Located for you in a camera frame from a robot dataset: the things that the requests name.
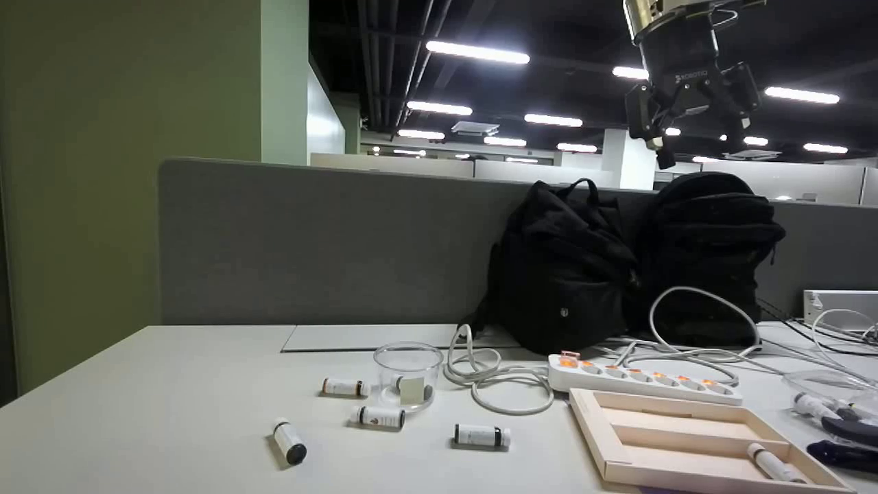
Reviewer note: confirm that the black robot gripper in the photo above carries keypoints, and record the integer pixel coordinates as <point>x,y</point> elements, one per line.
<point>686,72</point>

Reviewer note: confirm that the black backpack right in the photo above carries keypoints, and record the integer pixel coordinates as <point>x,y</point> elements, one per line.
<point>698,249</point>

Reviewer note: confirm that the black backpack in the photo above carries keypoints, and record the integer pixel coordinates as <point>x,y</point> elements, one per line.
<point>559,272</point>
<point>698,249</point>

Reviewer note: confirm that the black backpack left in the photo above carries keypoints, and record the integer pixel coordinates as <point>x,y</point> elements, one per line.
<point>559,272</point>

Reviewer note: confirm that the white power strip orange switches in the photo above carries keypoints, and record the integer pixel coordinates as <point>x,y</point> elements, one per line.
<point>568,373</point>

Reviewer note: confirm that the white marker right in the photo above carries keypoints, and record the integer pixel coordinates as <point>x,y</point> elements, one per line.
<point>827,411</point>

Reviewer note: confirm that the black tool right edge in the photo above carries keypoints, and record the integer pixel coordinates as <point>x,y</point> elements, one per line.
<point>847,445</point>

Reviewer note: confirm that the clear glass bowl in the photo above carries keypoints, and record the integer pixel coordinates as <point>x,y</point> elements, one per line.
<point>406,360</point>

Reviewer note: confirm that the small white block by bowl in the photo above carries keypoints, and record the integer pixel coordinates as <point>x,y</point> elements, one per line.
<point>413,388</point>

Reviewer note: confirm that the white roll on holder left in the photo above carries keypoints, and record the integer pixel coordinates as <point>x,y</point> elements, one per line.
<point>344,388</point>

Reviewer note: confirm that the white roll on holder middle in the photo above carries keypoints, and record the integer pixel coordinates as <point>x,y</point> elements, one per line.
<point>387,419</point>

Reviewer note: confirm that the grey desk divider panel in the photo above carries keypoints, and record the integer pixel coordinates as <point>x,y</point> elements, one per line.
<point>247,244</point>

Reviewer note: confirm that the white cylinder black cap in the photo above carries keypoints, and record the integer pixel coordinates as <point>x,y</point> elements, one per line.
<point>288,445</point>

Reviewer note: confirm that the wooden tray frame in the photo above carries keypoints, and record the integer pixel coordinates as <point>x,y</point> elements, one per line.
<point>686,445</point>

